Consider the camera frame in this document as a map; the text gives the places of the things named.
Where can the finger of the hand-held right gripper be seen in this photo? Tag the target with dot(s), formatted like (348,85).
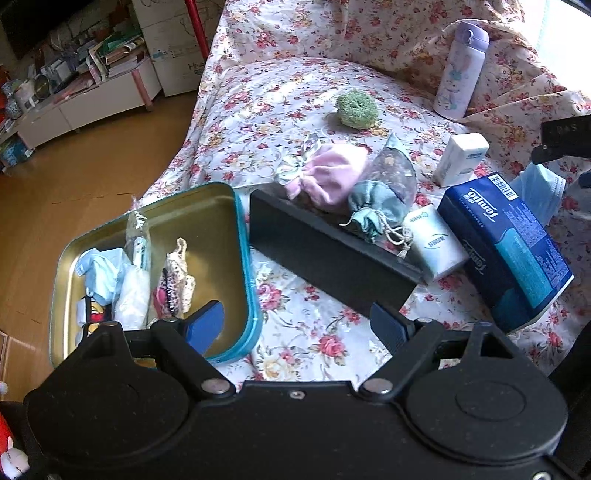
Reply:
(565,136)
(585,179)

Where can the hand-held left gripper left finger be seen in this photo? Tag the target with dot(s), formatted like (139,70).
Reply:
(203,326)

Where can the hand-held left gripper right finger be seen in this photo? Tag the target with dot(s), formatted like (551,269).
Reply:
(385,330)

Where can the blue face mask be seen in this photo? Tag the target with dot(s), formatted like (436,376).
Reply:
(538,189)
(99,272)

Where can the patterned crochet pouch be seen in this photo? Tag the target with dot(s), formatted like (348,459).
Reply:
(179,276)

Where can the white packaged face mask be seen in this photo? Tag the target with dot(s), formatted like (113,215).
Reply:
(131,295)

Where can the teal tin tray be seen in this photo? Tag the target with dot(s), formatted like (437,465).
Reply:
(203,221)

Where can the clear plastic packet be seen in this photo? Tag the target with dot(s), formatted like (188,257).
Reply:
(137,240)

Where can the cartoon print cloth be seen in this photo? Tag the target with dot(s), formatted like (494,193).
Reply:
(94,316)

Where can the pink fabric pouch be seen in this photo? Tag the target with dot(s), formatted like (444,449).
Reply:
(328,177)

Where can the green scrunchie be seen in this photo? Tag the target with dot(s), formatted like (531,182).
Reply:
(355,110)

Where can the white tissue pack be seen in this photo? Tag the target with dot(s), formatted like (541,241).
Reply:
(459,159)
(434,249)

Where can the black rectangular box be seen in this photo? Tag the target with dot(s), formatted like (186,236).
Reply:
(323,254)

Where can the blue tissue box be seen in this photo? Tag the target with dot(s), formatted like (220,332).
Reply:
(508,258)

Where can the purple cartoon water bottle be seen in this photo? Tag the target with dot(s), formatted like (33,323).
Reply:
(459,74)

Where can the red santa hat plush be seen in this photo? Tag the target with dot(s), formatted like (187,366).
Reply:
(4,434)

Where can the floral bedsheet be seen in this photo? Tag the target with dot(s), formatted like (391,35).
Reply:
(286,97)

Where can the white low cabinet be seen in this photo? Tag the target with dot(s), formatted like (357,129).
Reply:
(92,108)

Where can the white cabinet with drawings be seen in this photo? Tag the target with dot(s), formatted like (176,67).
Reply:
(171,55)

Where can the pile of books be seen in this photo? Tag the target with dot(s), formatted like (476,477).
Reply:
(113,50)

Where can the red pole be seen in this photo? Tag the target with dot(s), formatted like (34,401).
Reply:
(196,27)

